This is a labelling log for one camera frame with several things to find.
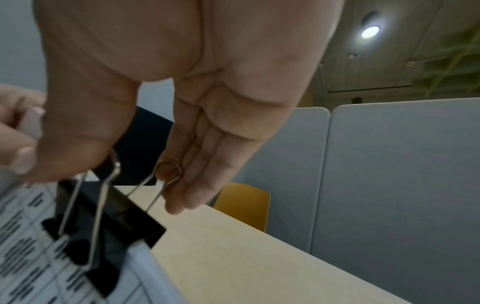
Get black monitor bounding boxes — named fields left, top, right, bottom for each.
left=112, top=106, right=176, bottom=187

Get green ceiling baffles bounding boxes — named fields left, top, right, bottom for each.
left=406, top=26, right=480, bottom=97

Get yellow plastic chair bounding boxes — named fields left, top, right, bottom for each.
left=212, top=182, right=272, bottom=234

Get person's left hand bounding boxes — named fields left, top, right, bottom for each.
left=0, top=84, right=48, bottom=174

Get person's right hand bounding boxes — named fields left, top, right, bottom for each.
left=22, top=0, right=346, bottom=215

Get pile of printed papers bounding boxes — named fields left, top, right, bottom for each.
left=0, top=169, right=189, bottom=304

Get black binder clip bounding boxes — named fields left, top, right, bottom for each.
left=40, top=149, right=184, bottom=299

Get round ceiling light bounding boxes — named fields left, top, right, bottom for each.
left=359, top=12, right=382, bottom=40

